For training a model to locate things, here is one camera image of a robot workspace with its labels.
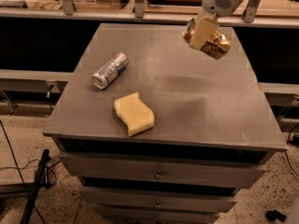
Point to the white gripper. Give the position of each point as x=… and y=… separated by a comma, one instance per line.
x=219, y=2

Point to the orange soda can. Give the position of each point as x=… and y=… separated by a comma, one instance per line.
x=216, y=46

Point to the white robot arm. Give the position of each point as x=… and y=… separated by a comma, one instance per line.
x=206, y=22

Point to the silver blue can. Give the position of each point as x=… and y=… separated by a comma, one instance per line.
x=103, y=77

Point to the yellow wavy sponge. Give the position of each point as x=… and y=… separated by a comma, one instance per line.
x=137, y=116

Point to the grey drawer cabinet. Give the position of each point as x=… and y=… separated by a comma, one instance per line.
x=204, y=109

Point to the top grey drawer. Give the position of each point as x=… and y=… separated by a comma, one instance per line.
x=165, y=170

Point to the grey drawer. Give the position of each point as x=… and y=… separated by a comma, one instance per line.
x=159, y=215
x=158, y=200
x=165, y=170

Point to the middle grey drawer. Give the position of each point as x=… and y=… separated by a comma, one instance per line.
x=158, y=200

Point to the black stand foot right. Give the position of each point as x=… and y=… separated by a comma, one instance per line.
x=273, y=215

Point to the bottom grey drawer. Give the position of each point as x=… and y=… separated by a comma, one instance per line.
x=159, y=215

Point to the black tripod leg left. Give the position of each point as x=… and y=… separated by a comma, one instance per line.
x=32, y=194

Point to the grey metal rail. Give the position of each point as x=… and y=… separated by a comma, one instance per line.
x=33, y=81

